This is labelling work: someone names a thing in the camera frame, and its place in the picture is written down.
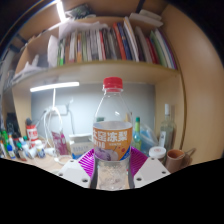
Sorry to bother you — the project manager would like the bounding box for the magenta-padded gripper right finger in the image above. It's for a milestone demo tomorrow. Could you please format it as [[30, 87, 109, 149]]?
[[127, 146, 171, 190]]

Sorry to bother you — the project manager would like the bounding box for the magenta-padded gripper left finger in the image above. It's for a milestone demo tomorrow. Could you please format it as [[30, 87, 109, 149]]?
[[56, 148, 98, 190]]

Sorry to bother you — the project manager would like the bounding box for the clear bottle with orange label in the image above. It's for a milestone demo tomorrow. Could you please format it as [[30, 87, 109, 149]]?
[[92, 76, 134, 191]]

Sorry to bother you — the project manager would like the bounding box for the brown jar with white lid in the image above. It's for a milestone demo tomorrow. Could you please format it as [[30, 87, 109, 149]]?
[[148, 146, 167, 164]]

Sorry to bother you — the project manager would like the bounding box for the brown mug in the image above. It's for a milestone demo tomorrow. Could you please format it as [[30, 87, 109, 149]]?
[[165, 148, 194, 174]]

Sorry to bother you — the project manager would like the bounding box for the white and blue carton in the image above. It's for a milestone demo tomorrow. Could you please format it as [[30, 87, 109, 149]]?
[[68, 133, 95, 158]]

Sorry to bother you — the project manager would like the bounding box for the magenta box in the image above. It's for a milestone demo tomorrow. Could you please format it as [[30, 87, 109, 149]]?
[[51, 130, 69, 156]]

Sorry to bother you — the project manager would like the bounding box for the green-capped bottle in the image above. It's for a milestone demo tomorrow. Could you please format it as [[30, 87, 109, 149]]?
[[133, 116, 142, 151]]

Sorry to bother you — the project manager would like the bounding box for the tall clear glass bottle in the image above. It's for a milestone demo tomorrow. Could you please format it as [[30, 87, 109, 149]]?
[[158, 103, 177, 153]]

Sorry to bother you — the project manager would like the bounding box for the red and white jar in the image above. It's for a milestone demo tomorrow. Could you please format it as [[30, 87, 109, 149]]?
[[26, 124, 39, 148]]

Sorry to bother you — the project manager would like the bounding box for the white desk lamp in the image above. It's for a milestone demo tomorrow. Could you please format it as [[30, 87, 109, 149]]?
[[29, 81, 80, 166]]

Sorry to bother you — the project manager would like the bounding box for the wooden shelf unit with books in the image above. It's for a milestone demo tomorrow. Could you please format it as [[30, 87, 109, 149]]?
[[0, 3, 186, 158]]

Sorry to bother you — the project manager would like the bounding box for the ceiling light tube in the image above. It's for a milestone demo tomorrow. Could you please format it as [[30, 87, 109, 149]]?
[[55, 0, 67, 24]]

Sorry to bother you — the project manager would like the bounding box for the white wall socket strip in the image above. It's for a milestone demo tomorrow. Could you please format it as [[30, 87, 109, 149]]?
[[44, 104, 69, 116]]

